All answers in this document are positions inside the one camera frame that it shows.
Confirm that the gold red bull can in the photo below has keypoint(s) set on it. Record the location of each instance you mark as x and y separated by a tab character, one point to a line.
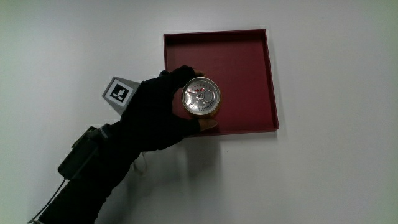
201	96

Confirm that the dark red square plate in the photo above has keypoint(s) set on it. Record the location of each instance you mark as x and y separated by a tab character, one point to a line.
242	77

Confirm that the person's left hand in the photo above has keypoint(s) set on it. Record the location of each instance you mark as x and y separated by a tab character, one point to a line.
152	115

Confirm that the black wrist sensor box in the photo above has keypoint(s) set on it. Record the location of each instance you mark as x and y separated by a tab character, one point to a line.
79	154

